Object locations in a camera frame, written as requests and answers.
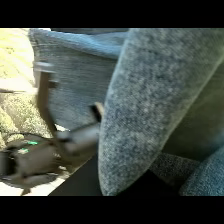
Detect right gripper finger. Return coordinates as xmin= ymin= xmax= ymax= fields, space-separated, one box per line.
xmin=49 ymin=153 xmax=103 ymax=197

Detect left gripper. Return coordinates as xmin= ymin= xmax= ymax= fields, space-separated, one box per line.
xmin=0 ymin=132 xmax=73 ymax=188

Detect blue jeans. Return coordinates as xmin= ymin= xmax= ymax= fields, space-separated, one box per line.
xmin=28 ymin=27 xmax=224 ymax=197

